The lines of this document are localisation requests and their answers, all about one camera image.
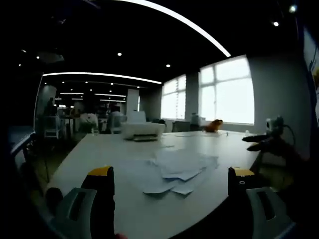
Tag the orange plush toy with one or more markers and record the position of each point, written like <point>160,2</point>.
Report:
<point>214,126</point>

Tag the white table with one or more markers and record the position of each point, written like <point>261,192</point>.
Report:
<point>99,154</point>

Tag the long ceiling light strip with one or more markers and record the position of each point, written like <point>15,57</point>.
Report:
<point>189,25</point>

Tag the thin ceiling light strip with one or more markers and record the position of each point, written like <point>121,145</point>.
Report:
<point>99,74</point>

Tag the white office chair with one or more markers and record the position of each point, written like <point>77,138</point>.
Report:
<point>118,125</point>

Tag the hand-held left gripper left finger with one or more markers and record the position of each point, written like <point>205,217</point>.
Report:
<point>99,199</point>

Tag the grey chair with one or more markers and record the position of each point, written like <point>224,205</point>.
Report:
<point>180,126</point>

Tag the narrow window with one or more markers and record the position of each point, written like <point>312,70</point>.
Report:
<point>174,99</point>

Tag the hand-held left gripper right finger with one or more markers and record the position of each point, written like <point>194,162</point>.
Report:
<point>239,204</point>

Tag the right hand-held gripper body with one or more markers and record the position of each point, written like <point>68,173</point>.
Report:
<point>274,125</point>

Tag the person's right hand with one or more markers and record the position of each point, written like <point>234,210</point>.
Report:
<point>281,149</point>

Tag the white printer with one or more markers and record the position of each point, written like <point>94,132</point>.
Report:
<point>142,128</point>

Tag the person's left hand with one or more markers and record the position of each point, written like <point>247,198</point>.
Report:
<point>121,236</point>

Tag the clear glass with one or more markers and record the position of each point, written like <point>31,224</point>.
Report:
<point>95,131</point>

